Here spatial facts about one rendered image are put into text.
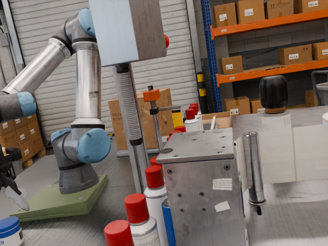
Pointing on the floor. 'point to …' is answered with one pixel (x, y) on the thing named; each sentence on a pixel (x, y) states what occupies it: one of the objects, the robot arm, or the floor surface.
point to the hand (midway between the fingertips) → (1, 217)
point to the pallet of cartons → (23, 138)
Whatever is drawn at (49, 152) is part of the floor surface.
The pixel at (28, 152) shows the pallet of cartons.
